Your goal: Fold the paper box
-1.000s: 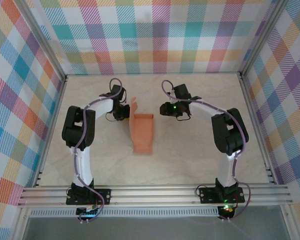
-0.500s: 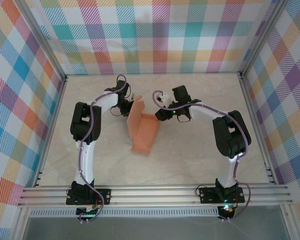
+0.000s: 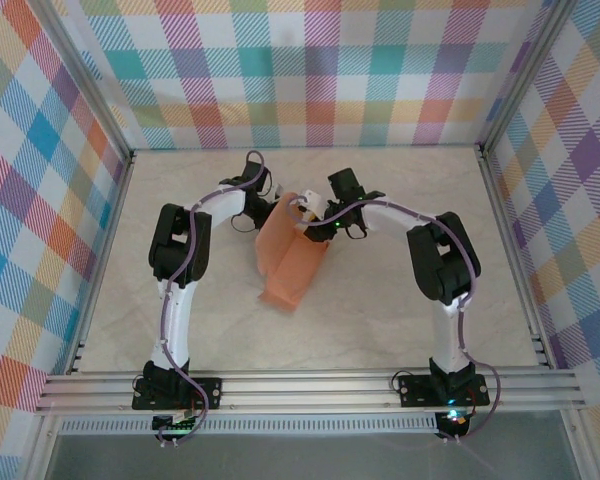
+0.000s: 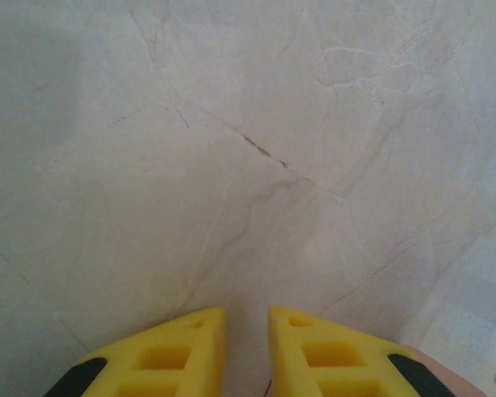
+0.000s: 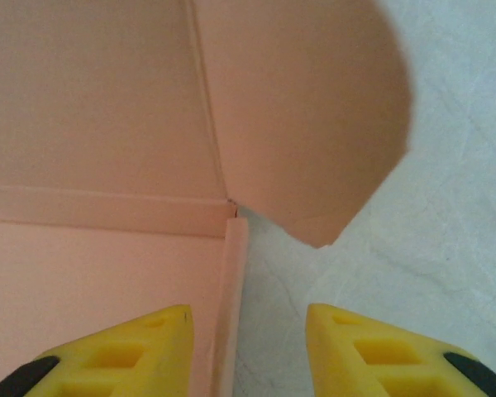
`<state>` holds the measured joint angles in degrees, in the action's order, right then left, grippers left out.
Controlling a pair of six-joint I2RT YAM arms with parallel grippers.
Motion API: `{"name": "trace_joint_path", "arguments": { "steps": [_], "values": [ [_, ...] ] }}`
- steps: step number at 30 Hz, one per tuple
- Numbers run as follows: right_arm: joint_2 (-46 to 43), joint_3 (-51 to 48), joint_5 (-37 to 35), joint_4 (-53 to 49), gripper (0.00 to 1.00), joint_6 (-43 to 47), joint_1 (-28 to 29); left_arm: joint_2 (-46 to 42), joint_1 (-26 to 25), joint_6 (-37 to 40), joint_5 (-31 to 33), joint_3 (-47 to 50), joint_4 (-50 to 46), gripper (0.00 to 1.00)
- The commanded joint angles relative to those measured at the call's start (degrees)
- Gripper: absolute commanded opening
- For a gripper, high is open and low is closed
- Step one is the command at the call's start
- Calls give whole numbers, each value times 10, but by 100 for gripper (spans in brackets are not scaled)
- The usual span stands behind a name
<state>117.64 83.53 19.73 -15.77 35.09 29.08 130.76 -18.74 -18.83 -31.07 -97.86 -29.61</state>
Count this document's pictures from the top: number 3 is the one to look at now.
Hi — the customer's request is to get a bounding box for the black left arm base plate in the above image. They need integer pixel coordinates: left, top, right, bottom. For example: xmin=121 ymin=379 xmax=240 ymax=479
xmin=131 ymin=377 xmax=224 ymax=412

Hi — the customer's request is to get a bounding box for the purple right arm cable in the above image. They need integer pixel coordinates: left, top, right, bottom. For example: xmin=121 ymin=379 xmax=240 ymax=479
xmin=285 ymin=195 xmax=504 ymax=444

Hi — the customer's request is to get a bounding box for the orange paper box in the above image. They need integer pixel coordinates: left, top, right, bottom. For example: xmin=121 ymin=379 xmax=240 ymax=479
xmin=253 ymin=190 xmax=331 ymax=315

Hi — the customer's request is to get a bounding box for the circuit board with green lights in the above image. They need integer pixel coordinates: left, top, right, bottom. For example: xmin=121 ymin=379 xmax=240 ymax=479
xmin=152 ymin=413 xmax=201 ymax=434

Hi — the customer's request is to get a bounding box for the aluminium frame leg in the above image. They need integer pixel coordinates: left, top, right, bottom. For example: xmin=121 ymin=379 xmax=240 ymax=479
xmin=562 ymin=409 xmax=596 ymax=480
xmin=27 ymin=414 xmax=64 ymax=480

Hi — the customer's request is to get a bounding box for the aluminium frame cross rail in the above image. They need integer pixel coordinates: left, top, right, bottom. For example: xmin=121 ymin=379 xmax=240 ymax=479
xmin=34 ymin=368 xmax=589 ymax=416

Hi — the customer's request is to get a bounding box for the small controller board with light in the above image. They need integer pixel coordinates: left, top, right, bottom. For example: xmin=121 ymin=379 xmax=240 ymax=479
xmin=437 ymin=408 xmax=472 ymax=427

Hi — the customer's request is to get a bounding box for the grey slotted cable duct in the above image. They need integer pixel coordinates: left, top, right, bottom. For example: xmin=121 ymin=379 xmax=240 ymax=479
xmin=59 ymin=413 xmax=440 ymax=436

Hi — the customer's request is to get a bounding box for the aluminium corner post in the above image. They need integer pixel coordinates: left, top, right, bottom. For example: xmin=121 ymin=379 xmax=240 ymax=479
xmin=477 ymin=0 xmax=581 ymax=159
xmin=27 ymin=0 xmax=136 ymax=164

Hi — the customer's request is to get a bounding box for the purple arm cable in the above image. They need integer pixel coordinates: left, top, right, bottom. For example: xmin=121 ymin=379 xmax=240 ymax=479
xmin=153 ymin=149 xmax=274 ymax=446
xmin=285 ymin=195 xmax=504 ymax=444

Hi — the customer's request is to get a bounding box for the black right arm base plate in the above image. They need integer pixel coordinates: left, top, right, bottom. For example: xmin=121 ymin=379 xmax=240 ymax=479
xmin=396 ymin=372 xmax=490 ymax=407

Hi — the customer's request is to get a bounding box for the aluminium table side rail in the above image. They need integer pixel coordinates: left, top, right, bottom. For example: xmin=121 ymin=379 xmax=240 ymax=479
xmin=65 ymin=152 xmax=137 ymax=376
xmin=474 ymin=144 xmax=555 ymax=370

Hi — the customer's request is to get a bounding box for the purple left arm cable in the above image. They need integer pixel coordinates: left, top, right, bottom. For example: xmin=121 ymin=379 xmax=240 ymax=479
xmin=153 ymin=149 xmax=274 ymax=446

